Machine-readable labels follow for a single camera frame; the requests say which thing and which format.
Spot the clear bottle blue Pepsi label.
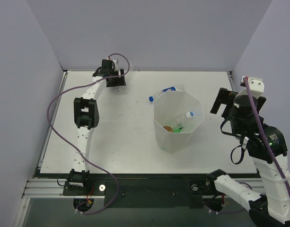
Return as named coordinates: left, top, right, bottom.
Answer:
left=149, top=84, right=185, bottom=103

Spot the white octagonal bin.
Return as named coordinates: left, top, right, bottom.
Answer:
left=153, top=91, right=204, bottom=152

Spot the clear bottle white cap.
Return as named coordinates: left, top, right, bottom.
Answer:
left=168, top=111, right=194, bottom=130

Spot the green plastic bottle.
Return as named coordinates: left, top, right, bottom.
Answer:
left=172, top=127, right=183, bottom=133

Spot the orange juice bottle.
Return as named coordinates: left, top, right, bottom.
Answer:
left=163, top=126, right=173, bottom=132

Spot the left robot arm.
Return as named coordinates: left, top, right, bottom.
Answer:
left=65, top=58, right=126, bottom=195

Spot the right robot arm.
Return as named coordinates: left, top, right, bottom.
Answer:
left=204, top=88, right=290, bottom=227

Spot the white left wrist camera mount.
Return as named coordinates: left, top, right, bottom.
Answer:
left=107, top=57, right=119, bottom=71

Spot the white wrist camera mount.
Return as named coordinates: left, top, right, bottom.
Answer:
left=237, top=76, right=264, bottom=99
left=107, top=57, right=119, bottom=71

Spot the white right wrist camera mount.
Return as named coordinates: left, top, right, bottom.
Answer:
left=237, top=76, right=264, bottom=99

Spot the aluminium table side rail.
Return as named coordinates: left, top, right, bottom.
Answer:
left=36, top=70, right=69, bottom=171

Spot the black table front rail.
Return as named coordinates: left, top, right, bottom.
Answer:
left=24, top=174, right=266, bottom=209

